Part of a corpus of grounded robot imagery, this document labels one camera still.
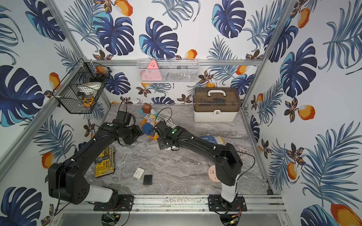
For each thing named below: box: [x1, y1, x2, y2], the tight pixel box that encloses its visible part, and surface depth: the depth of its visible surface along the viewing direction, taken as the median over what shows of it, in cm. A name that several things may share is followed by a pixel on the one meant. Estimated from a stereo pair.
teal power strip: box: [138, 107, 159, 117], surface depth 112 cm
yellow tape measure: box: [82, 97, 95, 107], surface depth 83 cm
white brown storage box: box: [192, 86, 242, 123], surface depth 100 cm
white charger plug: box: [132, 167, 145, 182], surface depth 85 cm
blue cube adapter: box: [141, 122, 154, 136], surface depth 99 cm
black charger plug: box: [143, 174, 153, 188], surface depth 83 cm
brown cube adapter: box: [142, 103, 152, 114], surface depth 112 cm
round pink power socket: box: [208, 164, 221, 182], surface depth 84 cm
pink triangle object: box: [139, 59, 163, 82], surface depth 92 cm
